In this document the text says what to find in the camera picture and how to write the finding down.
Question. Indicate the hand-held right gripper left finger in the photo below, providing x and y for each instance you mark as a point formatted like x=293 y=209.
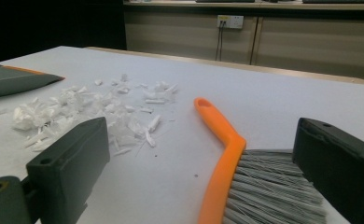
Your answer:
x=68 y=168

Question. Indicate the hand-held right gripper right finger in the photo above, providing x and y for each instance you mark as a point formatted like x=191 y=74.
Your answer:
x=342 y=168

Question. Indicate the pile of white paper scraps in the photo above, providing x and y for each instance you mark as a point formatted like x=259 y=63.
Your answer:
x=27 y=116

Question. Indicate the grey dustpan with orange edge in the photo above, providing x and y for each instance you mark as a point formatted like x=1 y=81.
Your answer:
x=9 y=82

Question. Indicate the orange brush with grey bristles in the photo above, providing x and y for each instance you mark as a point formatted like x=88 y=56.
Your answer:
x=223 y=174

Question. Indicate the white table cover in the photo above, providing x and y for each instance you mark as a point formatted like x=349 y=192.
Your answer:
x=264 y=102

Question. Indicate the wooden table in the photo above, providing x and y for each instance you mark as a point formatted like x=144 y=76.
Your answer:
x=264 y=69

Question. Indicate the white wall socket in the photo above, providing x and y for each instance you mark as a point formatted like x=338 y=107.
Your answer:
x=233 y=21

